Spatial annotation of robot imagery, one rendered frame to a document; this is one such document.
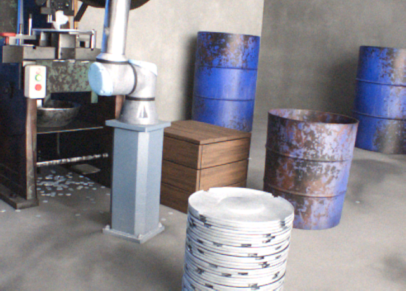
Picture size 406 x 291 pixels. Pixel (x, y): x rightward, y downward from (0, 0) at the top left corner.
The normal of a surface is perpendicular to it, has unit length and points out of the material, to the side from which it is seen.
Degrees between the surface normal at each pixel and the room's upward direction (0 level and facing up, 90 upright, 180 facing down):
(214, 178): 90
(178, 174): 90
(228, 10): 90
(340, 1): 90
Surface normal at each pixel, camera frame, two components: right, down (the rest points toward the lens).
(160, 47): 0.73, 0.18
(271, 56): -0.68, 0.09
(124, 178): -0.41, 0.15
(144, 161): 0.35, 0.21
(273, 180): -0.84, 0.07
